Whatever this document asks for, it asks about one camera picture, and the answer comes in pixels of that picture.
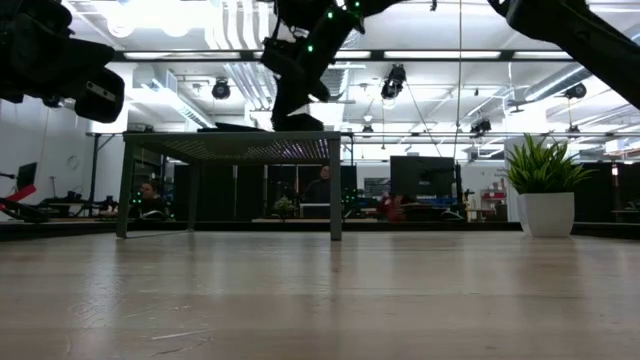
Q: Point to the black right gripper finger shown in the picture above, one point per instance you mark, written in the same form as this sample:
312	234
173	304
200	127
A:
298	100
282	100

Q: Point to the black large wavy square plate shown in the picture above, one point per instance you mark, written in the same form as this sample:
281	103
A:
311	125

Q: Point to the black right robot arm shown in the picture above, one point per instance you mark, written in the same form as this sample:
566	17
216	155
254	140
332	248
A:
575	35

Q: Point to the black ceiling spotlight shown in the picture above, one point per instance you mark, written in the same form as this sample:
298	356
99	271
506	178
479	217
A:
481	126
52	102
575	91
221	90

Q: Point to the grey perforated metal shelf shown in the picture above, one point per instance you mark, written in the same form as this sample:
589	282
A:
230	140

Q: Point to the person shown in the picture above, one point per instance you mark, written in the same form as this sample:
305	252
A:
392	210
150	192
319	190

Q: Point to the small background plant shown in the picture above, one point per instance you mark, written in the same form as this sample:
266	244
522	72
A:
284	206

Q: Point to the small black monitor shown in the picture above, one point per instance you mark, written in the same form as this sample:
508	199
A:
26	177

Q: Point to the red and black stand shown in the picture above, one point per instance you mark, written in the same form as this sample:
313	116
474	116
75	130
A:
22	194

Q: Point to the large black monitor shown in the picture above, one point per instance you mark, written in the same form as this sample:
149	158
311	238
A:
422	175

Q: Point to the green plant in white pot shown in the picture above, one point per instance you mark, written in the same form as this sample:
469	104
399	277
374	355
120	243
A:
547	215

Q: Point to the black overhead camera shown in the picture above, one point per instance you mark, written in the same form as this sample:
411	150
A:
393	82

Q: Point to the black aluminium table frame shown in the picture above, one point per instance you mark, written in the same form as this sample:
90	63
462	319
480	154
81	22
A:
450	226

